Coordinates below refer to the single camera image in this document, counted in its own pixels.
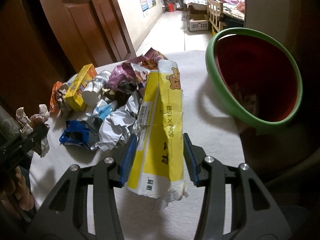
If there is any crumpled tissue paper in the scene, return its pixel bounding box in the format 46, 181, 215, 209
16, 104, 50, 158

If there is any red bucket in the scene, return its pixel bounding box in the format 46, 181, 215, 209
168, 3, 175, 12

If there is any white floral paper cup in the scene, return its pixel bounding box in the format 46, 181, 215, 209
82, 70, 111, 107

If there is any bed with pink bedding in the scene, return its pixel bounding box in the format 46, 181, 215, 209
184, 0, 245, 21

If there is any grey plastic bag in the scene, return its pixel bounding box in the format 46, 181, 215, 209
98, 91, 141, 152

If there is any purple snack bag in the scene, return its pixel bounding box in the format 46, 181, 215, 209
103, 48, 167, 106

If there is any long yellow bear box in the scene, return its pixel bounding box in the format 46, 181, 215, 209
127, 60, 185, 203

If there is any wooden chair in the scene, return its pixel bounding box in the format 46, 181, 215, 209
207, 0, 225, 32

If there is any light blue white wrapper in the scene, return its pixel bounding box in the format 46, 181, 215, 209
86, 99, 118, 121

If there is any yellow snack box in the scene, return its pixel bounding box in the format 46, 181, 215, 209
63, 64, 97, 112

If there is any person left hand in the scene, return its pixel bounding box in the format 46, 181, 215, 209
1, 166, 34, 219

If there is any dark cabinet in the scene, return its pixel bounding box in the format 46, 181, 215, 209
245, 0, 319, 62

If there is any red bin green rim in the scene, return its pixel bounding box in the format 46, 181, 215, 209
205, 28, 303, 132

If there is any blue snack wrapper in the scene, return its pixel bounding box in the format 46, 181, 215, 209
59, 120, 99, 151

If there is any white storage crate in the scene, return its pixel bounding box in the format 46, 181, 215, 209
187, 14, 209, 32

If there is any orange snack wrapper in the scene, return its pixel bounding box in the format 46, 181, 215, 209
49, 81, 63, 115

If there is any brown wooden door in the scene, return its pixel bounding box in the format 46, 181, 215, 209
40, 0, 136, 72

